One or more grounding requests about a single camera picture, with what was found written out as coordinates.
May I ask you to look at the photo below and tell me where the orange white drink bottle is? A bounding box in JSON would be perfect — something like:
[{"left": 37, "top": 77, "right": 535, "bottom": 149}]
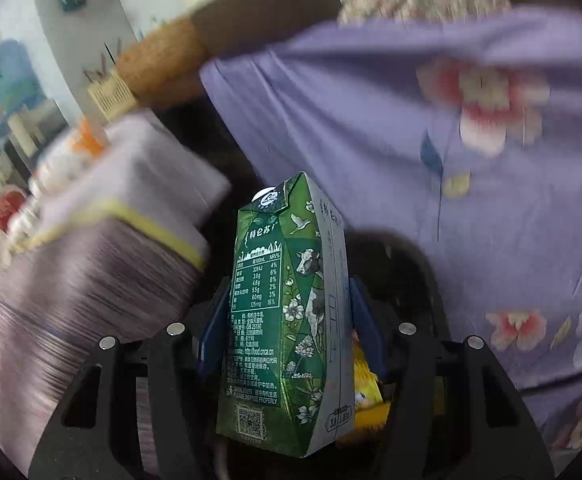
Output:
[{"left": 29, "top": 117, "right": 108, "bottom": 195}]

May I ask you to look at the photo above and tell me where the blue water jug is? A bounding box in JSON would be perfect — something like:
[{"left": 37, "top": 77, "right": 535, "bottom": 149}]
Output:
[{"left": 0, "top": 39, "right": 46, "bottom": 138}]

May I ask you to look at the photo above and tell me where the water dispenser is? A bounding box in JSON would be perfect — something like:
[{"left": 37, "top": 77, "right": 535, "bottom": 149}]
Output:
[{"left": 6, "top": 100, "right": 68, "bottom": 172}]

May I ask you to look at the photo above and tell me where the brown white rice cooker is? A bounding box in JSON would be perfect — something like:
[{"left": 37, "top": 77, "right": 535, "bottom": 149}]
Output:
[{"left": 184, "top": 0, "right": 341, "bottom": 56}]

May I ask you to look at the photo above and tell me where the purple floral cloth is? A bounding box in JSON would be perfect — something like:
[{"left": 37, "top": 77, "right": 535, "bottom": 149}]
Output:
[{"left": 201, "top": 8, "right": 582, "bottom": 460}]

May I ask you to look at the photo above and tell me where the yellow snack wrapper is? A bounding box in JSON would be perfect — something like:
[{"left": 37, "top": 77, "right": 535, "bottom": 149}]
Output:
[{"left": 353, "top": 341, "right": 391, "bottom": 434}]

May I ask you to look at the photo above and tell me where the green milk carton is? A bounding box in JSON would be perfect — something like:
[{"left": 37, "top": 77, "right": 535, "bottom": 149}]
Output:
[{"left": 217, "top": 172, "right": 354, "bottom": 458}]

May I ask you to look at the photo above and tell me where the beige chopstick holder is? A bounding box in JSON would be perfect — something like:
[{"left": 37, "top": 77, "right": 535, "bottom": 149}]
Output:
[{"left": 87, "top": 70, "right": 138, "bottom": 122}]

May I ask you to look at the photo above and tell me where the striped purple tablecloth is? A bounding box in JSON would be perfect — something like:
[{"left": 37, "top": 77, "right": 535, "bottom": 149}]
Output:
[{"left": 0, "top": 112, "right": 230, "bottom": 473}]

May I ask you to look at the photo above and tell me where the woven pattern basin sink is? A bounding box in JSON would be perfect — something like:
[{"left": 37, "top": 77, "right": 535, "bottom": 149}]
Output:
[{"left": 116, "top": 16, "right": 210, "bottom": 110}]

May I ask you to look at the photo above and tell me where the black trash bin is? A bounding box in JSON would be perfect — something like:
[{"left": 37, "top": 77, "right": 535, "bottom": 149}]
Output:
[{"left": 215, "top": 231, "right": 448, "bottom": 479}]

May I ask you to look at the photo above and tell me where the white tissue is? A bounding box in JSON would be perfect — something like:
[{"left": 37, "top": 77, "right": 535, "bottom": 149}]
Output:
[{"left": 0, "top": 195, "right": 40, "bottom": 269}]

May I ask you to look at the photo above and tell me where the red foam fruit net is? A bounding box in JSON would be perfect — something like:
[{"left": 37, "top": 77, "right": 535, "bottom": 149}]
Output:
[{"left": 0, "top": 185, "right": 27, "bottom": 232}]

